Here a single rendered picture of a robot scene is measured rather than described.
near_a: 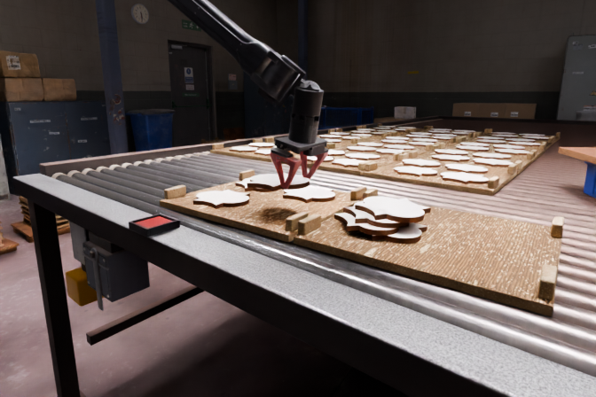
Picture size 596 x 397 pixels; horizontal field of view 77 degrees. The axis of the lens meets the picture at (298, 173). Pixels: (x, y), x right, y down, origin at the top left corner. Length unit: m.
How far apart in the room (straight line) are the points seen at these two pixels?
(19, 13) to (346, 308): 5.86
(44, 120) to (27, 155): 0.47
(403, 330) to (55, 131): 5.32
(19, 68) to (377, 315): 5.31
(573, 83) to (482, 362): 6.75
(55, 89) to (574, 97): 7.26
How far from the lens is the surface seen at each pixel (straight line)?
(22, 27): 6.12
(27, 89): 5.61
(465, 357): 0.49
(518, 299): 0.60
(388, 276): 0.64
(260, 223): 0.79
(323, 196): 0.95
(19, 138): 5.46
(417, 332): 0.52
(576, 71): 7.15
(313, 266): 0.65
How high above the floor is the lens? 1.20
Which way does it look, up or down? 12 degrees down
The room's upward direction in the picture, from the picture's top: straight up
